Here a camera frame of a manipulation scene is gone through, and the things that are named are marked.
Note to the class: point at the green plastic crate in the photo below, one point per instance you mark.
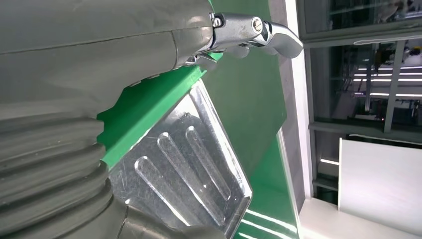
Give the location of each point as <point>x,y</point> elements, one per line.
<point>148,109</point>

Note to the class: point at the white electronic scale steel tray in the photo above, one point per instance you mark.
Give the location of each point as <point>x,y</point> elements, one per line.
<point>184,171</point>

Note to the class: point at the white board panel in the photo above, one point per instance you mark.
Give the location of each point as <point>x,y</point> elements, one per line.
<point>379,184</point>

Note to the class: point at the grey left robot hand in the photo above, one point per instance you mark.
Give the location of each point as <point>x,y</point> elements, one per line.
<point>82,49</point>

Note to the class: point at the grey framed window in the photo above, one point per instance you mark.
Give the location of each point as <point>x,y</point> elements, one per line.
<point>362,82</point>

